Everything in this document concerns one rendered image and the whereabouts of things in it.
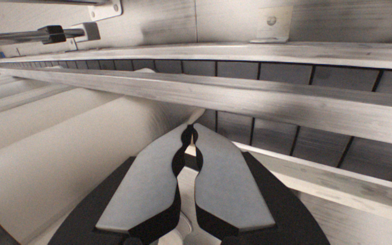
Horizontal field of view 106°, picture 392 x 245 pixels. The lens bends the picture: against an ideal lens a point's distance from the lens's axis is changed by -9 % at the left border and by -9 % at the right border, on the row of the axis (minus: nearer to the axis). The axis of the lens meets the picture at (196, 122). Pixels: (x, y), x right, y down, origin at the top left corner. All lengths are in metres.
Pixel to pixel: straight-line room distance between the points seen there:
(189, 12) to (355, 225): 0.35
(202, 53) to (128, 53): 0.11
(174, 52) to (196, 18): 0.06
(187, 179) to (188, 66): 0.17
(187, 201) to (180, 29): 0.27
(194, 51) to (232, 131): 0.09
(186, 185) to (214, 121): 0.14
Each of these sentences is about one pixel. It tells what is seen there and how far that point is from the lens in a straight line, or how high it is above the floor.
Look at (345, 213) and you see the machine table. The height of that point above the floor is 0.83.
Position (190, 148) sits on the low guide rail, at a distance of 0.17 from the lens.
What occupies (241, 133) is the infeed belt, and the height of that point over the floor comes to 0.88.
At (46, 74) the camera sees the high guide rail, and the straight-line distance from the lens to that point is 0.23.
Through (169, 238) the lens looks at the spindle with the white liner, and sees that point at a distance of 0.35.
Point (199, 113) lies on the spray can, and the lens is 0.16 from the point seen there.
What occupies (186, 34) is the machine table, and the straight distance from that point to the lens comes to 0.23.
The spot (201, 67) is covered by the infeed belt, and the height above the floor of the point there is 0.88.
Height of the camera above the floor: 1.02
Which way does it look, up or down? 48 degrees down
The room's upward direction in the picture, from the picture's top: 131 degrees counter-clockwise
